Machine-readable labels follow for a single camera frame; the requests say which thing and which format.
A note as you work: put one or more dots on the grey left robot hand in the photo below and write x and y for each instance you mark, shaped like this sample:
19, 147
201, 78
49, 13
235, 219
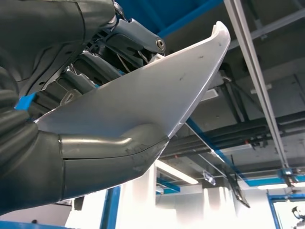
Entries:
35, 38

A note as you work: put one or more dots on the blue metal shelf rack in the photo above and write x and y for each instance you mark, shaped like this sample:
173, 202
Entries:
142, 12

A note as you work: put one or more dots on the ceiling light strip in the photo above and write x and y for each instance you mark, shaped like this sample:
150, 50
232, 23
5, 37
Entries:
176, 172

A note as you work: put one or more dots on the grey ceiling rail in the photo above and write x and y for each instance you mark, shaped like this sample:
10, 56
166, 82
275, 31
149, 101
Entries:
250, 63

